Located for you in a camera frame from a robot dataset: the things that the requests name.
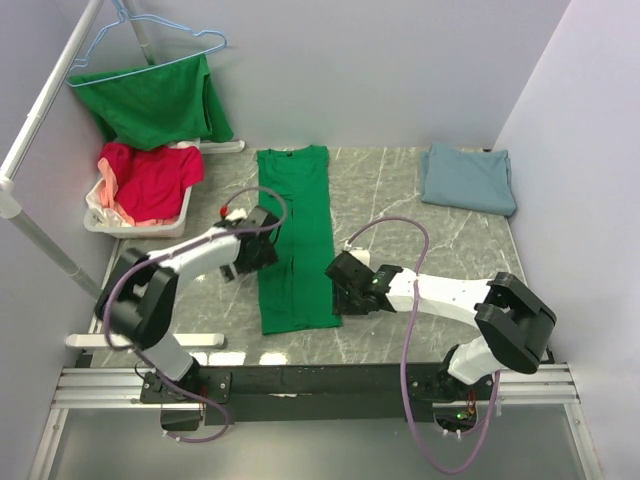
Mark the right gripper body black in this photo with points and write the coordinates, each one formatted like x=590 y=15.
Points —
x=347 y=302

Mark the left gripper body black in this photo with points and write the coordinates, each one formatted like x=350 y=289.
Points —
x=264 y=257

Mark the green t-shirt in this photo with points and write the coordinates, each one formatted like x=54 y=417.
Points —
x=295 y=294
x=149 y=107

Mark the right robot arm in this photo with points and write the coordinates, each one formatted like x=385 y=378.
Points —
x=514 y=325

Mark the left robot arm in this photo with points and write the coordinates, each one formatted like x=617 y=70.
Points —
x=136 y=305

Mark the white laundry basket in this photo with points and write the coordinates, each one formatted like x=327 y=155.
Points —
x=95 y=218

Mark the black base beam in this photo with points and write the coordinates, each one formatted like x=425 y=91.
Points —
x=333 y=392

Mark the red t-shirt in basket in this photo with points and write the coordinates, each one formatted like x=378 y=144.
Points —
x=152 y=184

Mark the pink garment in basket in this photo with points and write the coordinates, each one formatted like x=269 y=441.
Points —
x=115 y=213

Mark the folded blue-grey t-shirt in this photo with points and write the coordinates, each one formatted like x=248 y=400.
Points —
x=471 y=180

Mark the green t-shirt on hanger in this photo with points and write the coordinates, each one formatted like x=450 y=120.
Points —
x=149 y=107

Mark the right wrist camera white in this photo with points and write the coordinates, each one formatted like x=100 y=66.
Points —
x=361 y=254

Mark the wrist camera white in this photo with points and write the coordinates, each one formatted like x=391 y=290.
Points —
x=361 y=254
x=228 y=214

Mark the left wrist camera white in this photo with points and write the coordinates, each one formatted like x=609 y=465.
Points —
x=228 y=214

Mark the aluminium rail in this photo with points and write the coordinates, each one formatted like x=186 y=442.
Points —
x=119 y=388

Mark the white clothes rack frame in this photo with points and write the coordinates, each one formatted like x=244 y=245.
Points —
x=12 y=211

